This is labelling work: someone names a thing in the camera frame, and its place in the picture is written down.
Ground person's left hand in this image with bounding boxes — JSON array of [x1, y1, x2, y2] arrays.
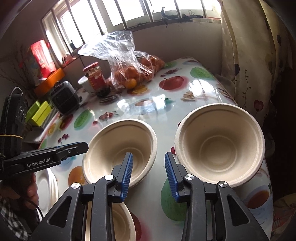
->
[[1, 173, 39, 210]]

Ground red gift bag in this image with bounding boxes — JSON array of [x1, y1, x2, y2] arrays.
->
[[27, 40, 56, 81]]

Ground red label sauce jar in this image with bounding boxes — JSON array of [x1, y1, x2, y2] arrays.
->
[[83, 62, 111, 98]]

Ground patterned cream curtain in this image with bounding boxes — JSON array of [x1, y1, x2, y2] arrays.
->
[[218, 1, 290, 125]]

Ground green box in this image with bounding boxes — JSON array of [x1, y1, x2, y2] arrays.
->
[[29, 101, 52, 127], [25, 100, 41, 123]]

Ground beige paper bowl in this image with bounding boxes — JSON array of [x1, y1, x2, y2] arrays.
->
[[82, 118, 158, 188], [175, 103, 265, 187], [85, 201, 137, 241]]

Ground black portable heater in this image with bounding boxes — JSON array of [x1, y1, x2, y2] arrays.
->
[[49, 81, 80, 115]]

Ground white plastic tub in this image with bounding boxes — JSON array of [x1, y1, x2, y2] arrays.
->
[[78, 76, 96, 96]]

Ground orange tray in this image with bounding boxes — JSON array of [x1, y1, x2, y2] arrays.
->
[[34, 68, 65, 98]]

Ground plastic bag of oranges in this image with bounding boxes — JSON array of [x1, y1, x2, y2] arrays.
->
[[78, 31, 165, 89]]

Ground checkered left sleeve forearm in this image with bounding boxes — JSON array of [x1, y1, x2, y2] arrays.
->
[[1, 197, 40, 240]]

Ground plaid cloth under table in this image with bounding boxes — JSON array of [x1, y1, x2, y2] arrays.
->
[[270, 193, 295, 240]]

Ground black white striped box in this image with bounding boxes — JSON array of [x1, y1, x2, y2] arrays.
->
[[41, 106, 58, 130]]

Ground white paper plate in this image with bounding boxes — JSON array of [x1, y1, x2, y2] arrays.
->
[[36, 169, 59, 216]]

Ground upper green box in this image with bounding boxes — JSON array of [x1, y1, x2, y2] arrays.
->
[[25, 100, 41, 123]]

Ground lower green box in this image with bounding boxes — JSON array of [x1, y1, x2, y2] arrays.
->
[[29, 101, 52, 127]]

